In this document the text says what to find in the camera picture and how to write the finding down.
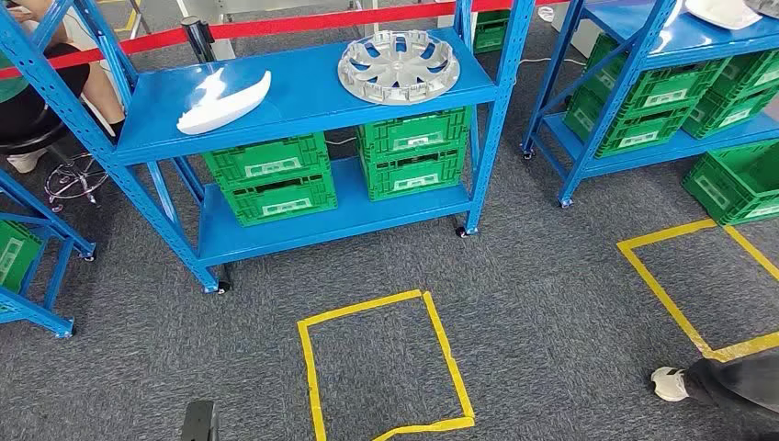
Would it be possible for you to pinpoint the white cabinet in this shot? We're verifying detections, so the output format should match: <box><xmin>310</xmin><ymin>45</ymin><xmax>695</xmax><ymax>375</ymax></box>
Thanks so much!
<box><xmin>550</xmin><ymin>0</ymin><xmax>610</xmax><ymax>61</ymax></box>

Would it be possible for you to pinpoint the blue metal shelf rack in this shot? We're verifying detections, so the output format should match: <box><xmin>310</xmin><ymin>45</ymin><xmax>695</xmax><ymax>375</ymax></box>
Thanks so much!
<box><xmin>521</xmin><ymin>0</ymin><xmax>779</xmax><ymax>209</ymax></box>
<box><xmin>0</xmin><ymin>170</ymin><xmax>96</xmax><ymax>340</ymax></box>
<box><xmin>0</xmin><ymin>0</ymin><xmax>536</xmax><ymax>297</ymax></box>

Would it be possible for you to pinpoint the white plastic panel part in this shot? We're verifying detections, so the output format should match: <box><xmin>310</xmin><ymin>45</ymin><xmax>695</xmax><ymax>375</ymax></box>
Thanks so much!
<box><xmin>684</xmin><ymin>0</ymin><xmax>763</xmax><ymax>31</ymax></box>

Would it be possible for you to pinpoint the red barrier belt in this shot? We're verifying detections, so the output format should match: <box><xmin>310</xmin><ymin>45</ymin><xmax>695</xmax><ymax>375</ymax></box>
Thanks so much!
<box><xmin>0</xmin><ymin>0</ymin><xmax>573</xmax><ymax>82</ymax></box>

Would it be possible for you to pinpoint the black round stool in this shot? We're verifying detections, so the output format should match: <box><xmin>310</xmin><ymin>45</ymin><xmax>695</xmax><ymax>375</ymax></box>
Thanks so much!
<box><xmin>0</xmin><ymin>121</ymin><xmax>112</xmax><ymax>214</ymax></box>

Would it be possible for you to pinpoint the black stanchion post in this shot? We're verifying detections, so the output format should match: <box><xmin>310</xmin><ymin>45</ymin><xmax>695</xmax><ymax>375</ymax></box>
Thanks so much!
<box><xmin>180</xmin><ymin>16</ymin><xmax>218</xmax><ymax>64</ymax></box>

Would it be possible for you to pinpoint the silver wheel hubcap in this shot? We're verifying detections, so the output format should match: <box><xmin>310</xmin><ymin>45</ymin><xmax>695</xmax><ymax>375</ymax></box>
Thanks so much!
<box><xmin>336</xmin><ymin>29</ymin><xmax>461</xmax><ymax>107</ymax></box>

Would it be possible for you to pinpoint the white curved plastic part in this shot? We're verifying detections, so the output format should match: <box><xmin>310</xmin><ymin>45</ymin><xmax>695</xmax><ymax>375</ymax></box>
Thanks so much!
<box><xmin>176</xmin><ymin>68</ymin><xmax>273</xmax><ymax>136</ymax></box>

